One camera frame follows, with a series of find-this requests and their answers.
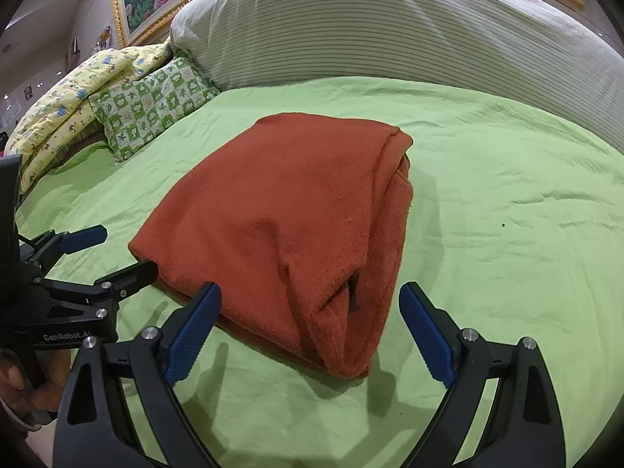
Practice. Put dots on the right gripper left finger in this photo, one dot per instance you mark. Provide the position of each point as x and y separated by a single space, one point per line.
94 426

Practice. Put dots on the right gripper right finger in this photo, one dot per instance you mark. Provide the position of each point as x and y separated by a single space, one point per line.
524 427

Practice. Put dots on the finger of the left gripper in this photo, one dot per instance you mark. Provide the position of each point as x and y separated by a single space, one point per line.
131 279
82 239

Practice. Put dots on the orange knit sweater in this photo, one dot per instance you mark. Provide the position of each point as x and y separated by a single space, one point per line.
301 221

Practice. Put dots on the left hand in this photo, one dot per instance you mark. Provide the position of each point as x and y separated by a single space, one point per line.
47 396

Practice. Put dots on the yellow patterned quilt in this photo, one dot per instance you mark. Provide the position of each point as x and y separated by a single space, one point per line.
57 119

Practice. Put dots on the green white checkered pillow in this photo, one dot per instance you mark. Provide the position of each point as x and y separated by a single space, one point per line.
135 113

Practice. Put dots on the black camera box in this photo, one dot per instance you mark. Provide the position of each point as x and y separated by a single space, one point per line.
10 175

